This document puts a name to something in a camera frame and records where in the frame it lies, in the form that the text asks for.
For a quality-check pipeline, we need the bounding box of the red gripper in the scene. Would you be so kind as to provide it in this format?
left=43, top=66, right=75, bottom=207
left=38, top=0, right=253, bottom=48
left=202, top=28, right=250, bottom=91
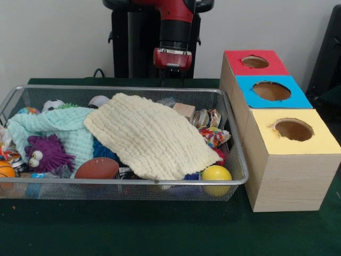
left=153, top=47, right=193, bottom=87

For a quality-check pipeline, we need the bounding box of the clear mesh bin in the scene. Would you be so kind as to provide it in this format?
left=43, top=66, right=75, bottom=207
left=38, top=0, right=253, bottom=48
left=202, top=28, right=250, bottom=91
left=0, top=84, right=249, bottom=202

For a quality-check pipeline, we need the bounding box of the small wooden block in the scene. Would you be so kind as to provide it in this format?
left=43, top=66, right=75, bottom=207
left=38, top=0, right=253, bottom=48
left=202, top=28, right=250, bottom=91
left=173, top=102, right=196, bottom=121

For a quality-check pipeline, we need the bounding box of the cream yellow cloth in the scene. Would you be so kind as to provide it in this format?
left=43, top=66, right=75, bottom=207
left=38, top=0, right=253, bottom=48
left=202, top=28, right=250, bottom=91
left=84, top=93, right=223, bottom=181

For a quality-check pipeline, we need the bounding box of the colourful crinkly packet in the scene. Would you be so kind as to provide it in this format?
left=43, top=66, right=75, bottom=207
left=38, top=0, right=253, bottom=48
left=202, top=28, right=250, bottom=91
left=199, top=126, right=231, bottom=149

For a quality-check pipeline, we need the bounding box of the white ball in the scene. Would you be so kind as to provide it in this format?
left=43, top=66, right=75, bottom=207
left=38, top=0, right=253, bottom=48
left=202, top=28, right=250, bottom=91
left=88, top=95, right=110, bottom=109

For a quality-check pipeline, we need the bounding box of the yellow ball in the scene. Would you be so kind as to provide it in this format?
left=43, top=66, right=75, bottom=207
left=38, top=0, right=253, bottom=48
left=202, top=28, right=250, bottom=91
left=201, top=165, right=233, bottom=197

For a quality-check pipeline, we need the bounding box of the brown toy football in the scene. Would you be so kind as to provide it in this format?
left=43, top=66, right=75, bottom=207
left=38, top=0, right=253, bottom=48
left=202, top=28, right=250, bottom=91
left=74, top=157, right=120, bottom=180

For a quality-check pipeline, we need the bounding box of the mint green cloth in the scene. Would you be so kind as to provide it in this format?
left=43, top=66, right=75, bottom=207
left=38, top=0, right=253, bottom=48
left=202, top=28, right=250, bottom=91
left=6, top=107, right=96, bottom=171

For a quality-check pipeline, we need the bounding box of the small soccer ball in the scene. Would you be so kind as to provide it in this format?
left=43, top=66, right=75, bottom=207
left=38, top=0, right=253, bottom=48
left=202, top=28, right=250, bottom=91
left=42, top=100, right=65, bottom=113

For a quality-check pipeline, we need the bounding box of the purple spiky toy with eyes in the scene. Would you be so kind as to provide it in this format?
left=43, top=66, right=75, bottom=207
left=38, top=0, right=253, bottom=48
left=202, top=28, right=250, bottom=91
left=25, top=134, right=76, bottom=173

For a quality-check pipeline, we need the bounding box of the dark green table cloth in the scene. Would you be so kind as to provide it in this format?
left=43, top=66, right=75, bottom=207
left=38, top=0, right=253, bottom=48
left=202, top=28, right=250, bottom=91
left=0, top=77, right=341, bottom=256

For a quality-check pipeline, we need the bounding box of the black chair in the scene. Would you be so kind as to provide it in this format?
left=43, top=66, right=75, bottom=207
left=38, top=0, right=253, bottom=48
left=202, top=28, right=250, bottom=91
left=306, top=5, right=341, bottom=107

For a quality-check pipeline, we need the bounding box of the orange toy basketball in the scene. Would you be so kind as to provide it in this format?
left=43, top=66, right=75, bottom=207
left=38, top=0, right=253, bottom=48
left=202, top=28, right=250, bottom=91
left=0, top=160, right=17, bottom=180

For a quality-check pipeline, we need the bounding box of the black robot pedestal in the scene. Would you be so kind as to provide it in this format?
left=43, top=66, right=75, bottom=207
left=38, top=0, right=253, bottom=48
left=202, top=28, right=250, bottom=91
left=103, top=0, right=214, bottom=79

